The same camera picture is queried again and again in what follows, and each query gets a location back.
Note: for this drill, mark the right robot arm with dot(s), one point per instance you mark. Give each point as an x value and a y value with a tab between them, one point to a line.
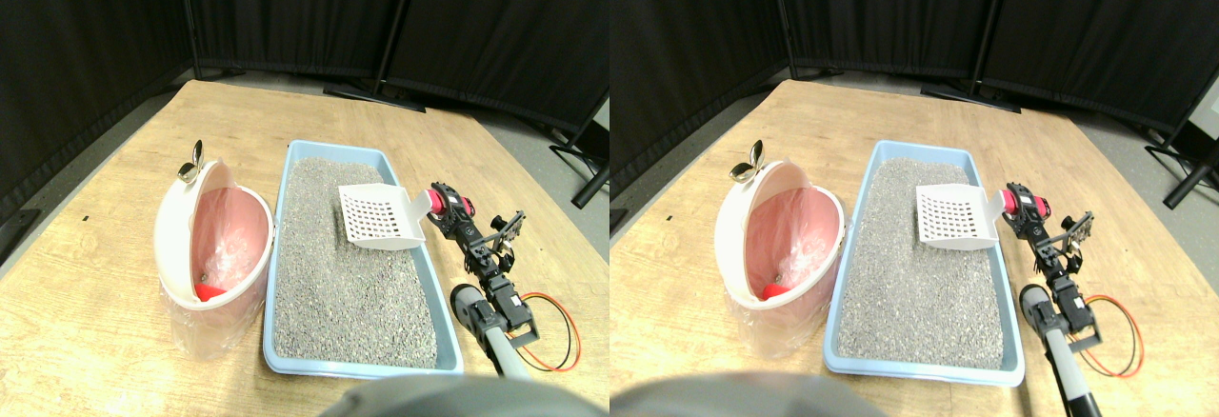
505	317
1067	327

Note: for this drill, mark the white bin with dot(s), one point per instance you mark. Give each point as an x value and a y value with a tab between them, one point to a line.
171	246
731	246

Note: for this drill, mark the black bracket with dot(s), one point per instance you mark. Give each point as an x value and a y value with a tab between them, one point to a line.
507	234
1074	234

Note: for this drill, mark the curtain stand pole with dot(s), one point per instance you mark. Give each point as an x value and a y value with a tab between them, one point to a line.
781	17
395	27
189	17
990	27

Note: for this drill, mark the blue litter tray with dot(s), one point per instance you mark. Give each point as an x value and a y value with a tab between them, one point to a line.
352	312
914	322

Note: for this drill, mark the red lump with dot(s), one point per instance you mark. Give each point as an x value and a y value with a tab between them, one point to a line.
209	293
776	291

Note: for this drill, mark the black tripod stand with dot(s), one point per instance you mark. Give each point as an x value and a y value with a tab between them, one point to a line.
592	184
1195	179

